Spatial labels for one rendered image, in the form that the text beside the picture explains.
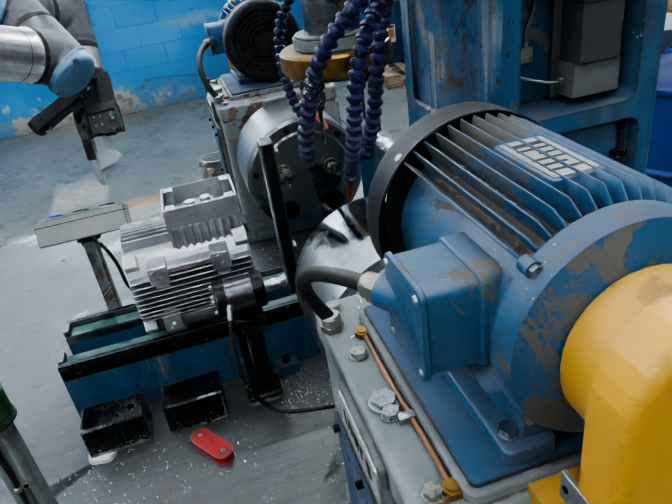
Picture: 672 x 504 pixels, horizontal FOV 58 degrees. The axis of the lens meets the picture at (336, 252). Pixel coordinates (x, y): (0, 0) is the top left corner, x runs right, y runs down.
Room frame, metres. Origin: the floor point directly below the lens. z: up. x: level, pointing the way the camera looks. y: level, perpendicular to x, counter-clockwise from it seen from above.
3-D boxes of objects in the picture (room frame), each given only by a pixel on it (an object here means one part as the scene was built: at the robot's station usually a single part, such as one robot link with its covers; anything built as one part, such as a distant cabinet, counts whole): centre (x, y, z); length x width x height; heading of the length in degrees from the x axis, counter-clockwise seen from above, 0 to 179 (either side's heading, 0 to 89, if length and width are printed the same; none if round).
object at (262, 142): (0.83, 0.08, 1.12); 0.04 x 0.03 x 0.26; 102
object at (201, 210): (0.94, 0.21, 1.11); 0.12 x 0.11 x 0.07; 102
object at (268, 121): (1.33, 0.07, 1.04); 0.37 x 0.25 x 0.25; 12
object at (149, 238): (0.93, 0.25, 1.01); 0.20 x 0.19 x 0.19; 102
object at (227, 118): (1.57, 0.12, 0.99); 0.35 x 0.31 x 0.37; 12
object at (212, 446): (0.70, 0.24, 0.81); 0.09 x 0.03 x 0.02; 46
